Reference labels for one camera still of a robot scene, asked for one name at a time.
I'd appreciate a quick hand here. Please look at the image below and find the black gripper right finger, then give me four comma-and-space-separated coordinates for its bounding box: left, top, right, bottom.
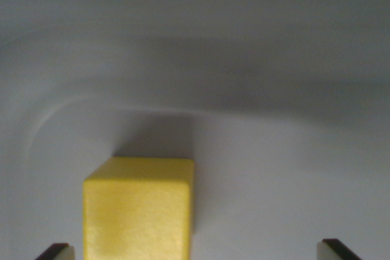
316, 238, 364, 260

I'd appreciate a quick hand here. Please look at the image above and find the white plastic bin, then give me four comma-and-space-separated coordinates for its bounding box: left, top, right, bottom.
0, 0, 390, 260

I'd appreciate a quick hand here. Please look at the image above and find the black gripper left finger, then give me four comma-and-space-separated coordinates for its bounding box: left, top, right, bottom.
35, 243, 76, 260

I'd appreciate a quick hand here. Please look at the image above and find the yellow wooden cube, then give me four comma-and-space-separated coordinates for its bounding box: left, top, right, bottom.
82, 156, 196, 260

